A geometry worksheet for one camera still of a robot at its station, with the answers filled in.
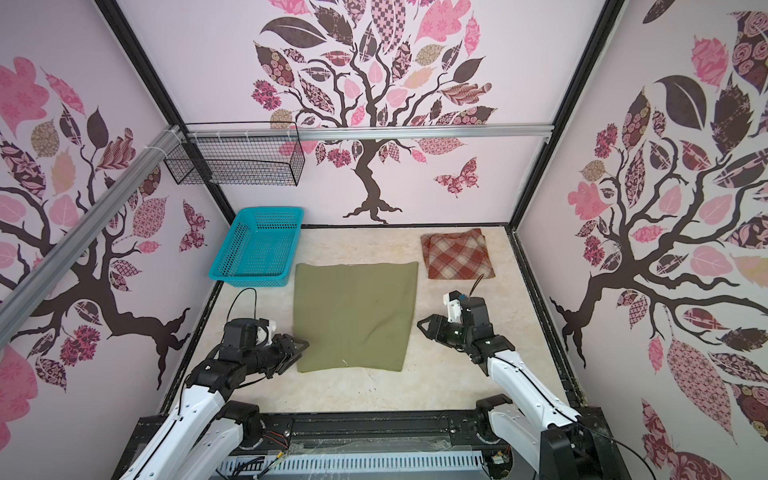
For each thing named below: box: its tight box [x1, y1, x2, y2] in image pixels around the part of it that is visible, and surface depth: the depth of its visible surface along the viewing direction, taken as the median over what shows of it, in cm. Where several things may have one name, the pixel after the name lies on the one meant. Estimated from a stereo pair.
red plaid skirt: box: [420, 228, 496, 280], surface depth 109 cm
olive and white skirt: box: [293, 262, 419, 373], surface depth 97 cm
